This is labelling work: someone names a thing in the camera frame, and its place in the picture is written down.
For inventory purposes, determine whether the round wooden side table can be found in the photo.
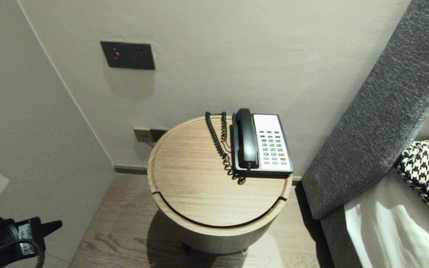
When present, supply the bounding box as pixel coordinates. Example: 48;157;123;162
147;116;293;257

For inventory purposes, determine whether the black telephone handset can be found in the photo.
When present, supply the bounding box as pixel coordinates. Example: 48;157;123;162
235;108;259;170

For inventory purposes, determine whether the white and black telephone base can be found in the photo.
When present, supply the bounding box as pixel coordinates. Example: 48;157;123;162
231;114;294;175

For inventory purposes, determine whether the grey fabric bed base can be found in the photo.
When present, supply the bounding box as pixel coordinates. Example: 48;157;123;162
320;207;362;268

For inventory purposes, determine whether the grey fabric headboard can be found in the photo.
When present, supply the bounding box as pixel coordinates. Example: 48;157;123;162
301;0;429;220

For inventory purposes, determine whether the grey wall socket plate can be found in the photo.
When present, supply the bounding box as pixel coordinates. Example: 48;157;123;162
134;128;152;143

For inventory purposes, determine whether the black wall socket plate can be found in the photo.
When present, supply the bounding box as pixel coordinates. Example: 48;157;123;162
150;129;168;143

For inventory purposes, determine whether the dark wall switch panel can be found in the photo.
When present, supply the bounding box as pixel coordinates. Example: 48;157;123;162
100;41;156;70

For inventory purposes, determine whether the black coiled telephone cord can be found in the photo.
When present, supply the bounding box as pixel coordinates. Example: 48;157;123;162
205;112;246;185

